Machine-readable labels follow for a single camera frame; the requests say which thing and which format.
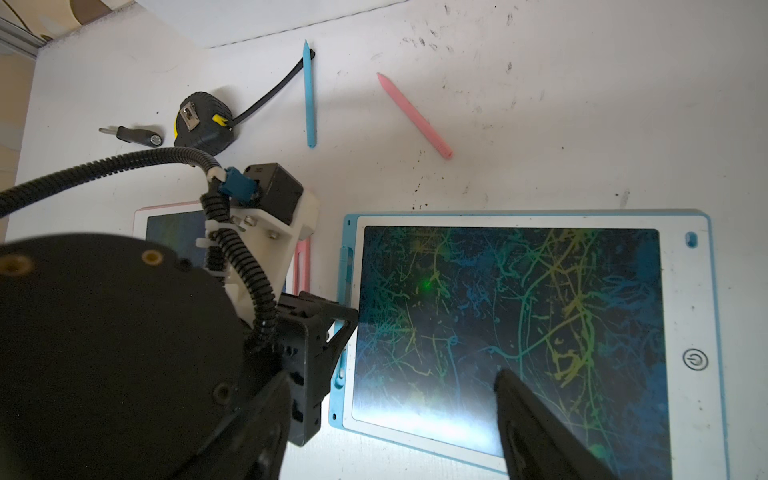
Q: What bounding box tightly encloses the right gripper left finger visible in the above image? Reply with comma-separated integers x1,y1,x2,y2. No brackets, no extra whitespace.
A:
179,372,291,479

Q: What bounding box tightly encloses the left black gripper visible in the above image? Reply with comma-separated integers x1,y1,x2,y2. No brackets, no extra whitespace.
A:
276,292,359,446

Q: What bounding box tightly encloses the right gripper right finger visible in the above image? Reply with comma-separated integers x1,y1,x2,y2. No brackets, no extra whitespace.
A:
494,369,616,480

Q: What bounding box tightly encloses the pink stylus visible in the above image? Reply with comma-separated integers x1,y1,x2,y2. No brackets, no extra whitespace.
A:
377,73,453,160

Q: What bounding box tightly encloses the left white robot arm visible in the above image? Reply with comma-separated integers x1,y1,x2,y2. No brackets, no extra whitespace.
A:
1,234,358,479

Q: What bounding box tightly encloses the right blue writing tablet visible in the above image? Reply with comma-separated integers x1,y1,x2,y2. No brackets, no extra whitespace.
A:
329,211,730,479

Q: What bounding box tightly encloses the pink writing tablet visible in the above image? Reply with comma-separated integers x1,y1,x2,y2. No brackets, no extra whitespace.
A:
133,202,311,295

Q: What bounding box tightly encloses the blue stylus near tape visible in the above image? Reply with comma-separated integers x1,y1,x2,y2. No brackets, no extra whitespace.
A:
302,41,317,149

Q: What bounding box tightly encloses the black yellow tape measure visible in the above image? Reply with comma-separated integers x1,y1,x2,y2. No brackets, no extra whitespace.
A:
174,60,304,156

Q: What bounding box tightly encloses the small black screwdriver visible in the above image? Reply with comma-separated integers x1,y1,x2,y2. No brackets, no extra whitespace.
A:
98,126,164,148

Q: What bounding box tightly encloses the left black corrugated cable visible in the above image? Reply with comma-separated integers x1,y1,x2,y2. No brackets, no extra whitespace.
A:
0,146,280,352

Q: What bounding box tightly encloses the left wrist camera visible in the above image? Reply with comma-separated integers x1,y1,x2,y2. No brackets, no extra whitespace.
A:
206,163,319,242

